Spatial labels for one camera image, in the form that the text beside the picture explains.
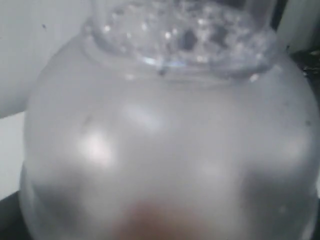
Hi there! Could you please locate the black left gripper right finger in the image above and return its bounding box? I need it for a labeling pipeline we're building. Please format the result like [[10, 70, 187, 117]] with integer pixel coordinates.
[[303, 190, 319, 240]]

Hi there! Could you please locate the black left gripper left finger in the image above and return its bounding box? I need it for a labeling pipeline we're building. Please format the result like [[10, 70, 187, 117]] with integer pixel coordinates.
[[0, 192, 32, 240]]

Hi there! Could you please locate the clear shaker strainer lid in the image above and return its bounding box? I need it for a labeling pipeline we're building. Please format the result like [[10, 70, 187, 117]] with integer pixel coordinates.
[[19, 0, 320, 240]]

